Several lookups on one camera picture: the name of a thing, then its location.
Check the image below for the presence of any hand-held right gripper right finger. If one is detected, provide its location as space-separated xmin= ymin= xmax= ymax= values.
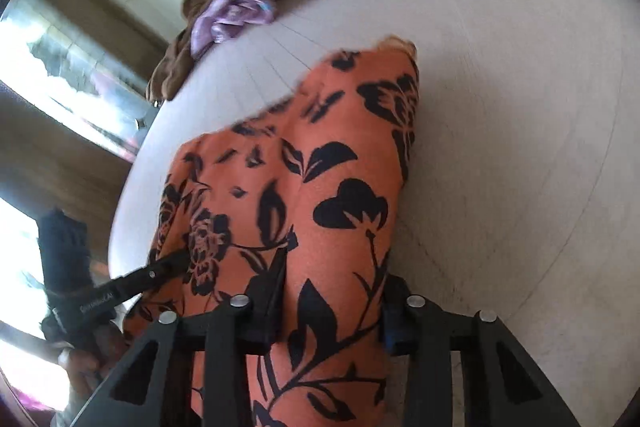
xmin=379 ymin=274 xmax=583 ymax=427

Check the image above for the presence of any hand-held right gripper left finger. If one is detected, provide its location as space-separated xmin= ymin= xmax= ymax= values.
xmin=82 ymin=247 xmax=292 ymax=427

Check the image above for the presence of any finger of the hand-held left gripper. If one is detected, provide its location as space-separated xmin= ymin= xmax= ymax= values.
xmin=75 ymin=252 xmax=191 ymax=310

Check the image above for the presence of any orange floral garment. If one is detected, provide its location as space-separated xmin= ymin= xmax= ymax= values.
xmin=122 ymin=37 xmax=421 ymax=427

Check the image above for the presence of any person's left hand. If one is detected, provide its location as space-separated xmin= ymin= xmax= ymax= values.
xmin=42 ymin=312 xmax=128 ymax=400

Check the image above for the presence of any window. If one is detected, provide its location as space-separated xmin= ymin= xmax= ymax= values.
xmin=0 ymin=0 xmax=153 ymax=158

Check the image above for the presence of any brown cloth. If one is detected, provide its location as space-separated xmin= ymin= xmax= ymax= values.
xmin=146 ymin=0 xmax=226 ymax=105

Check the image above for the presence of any white quilted mattress pad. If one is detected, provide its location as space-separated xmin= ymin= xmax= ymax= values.
xmin=107 ymin=0 xmax=640 ymax=427

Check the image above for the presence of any purple cloth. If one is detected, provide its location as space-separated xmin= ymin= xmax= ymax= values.
xmin=192 ymin=0 xmax=278 ymax=58

